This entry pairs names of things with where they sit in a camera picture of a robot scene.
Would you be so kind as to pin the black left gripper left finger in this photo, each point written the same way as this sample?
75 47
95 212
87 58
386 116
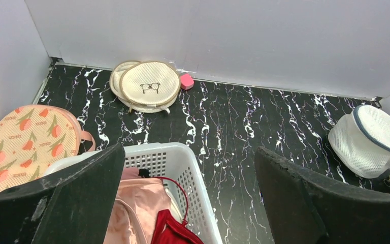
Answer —
72 205

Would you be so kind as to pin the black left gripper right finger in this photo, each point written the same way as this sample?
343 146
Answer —
304 206

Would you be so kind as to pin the white cylindrical mesh laundry bag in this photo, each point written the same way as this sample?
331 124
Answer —
361 140

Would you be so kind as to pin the pink bra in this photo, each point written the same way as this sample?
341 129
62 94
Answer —
137 204

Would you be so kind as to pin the peach floral mesh laundry bag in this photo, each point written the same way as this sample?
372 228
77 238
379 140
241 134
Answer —
32 137

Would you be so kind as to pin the red bra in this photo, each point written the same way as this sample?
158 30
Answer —
168 230

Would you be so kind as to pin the white plastic laundry basket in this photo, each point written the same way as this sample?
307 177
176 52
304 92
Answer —
178 162

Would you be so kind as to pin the beige round mesh laundry bag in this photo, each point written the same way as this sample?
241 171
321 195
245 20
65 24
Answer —
147 87

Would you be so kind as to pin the pink small block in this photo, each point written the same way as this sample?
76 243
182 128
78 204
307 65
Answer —
186 82

